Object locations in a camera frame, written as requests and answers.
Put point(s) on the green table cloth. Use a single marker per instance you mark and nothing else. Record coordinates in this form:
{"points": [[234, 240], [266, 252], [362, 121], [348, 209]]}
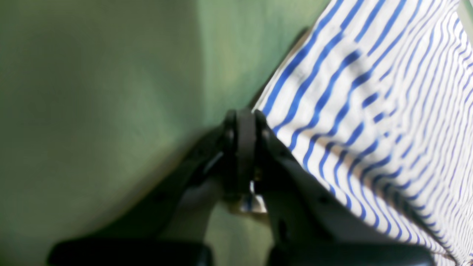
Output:
{"points": [[93, 92]]}

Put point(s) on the blue white striped t-shirt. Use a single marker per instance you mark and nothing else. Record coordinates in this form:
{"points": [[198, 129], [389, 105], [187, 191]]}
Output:
{"points": [[376, 103]]}

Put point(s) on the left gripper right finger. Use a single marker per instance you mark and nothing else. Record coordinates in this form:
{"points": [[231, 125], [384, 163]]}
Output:
{"points": [[310, 226]]}

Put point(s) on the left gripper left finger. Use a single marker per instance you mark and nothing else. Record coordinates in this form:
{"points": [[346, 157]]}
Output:
{"points": [[168, 225]]}

